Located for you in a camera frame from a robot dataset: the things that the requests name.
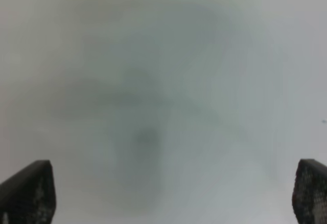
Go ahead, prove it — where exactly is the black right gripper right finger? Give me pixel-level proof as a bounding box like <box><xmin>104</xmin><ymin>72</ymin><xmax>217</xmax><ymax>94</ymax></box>
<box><xmin>292</xmin><ymin>159</ymin><xmax>326</xmax><ymax>224</ymax></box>

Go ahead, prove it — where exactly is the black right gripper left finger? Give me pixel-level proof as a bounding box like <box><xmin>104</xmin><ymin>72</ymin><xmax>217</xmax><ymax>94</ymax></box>
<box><xmin>1</xmin><ymin>160</ymin><xmax>56</xmax><ymax>224</ymax></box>

